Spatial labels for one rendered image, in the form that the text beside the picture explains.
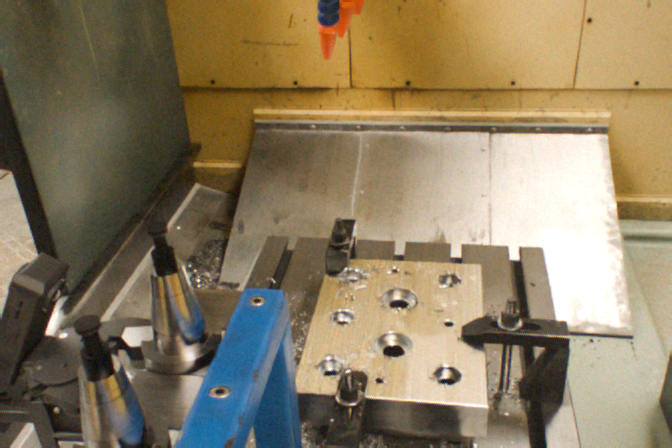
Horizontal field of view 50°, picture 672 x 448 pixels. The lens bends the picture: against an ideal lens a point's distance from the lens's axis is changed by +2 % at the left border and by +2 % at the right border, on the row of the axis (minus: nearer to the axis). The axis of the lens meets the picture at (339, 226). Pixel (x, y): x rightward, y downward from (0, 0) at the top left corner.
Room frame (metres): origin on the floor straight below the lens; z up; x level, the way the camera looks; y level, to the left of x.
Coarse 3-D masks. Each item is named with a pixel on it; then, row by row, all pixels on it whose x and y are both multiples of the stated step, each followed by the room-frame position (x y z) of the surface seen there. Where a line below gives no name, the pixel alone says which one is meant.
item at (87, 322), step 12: (84, 324) 0.34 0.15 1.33; (96, 324) 0.34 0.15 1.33; (84, 336) 0.34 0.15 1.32; (96, 336) 0.34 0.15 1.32; (84, 348) 0.34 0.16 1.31; (96, 348) 0.34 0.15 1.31; (108, 348) 0.34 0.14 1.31; (84, 360) 0.33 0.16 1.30; (96, 360) 0.33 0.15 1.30; (108, 360) 0.34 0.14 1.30; (96, 372) 0.33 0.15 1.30; (108, 372) 0.34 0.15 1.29
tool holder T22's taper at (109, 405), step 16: (80, 368) 0.34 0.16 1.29; (112, 368) 0.34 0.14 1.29; (80, 384) 0.33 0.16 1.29; (96, 384) 0.33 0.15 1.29; (112, 384) 0.33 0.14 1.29; (128, 384) 0.34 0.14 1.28; (80, 400) 0.33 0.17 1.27; (96, 400) 0.33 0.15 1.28; (112, 400) 0.33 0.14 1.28; (128, 400) 0.34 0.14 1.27; (96, 416) 0.33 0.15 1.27; (112, 416) 0.33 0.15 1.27; (128, 416) 0.33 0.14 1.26; (144, 416) 0.34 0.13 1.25; (96, 432) 0.32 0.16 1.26; (112, 432) 0.32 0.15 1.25; (128, 432) 0.33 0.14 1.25; (144, 432) 0.34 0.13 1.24
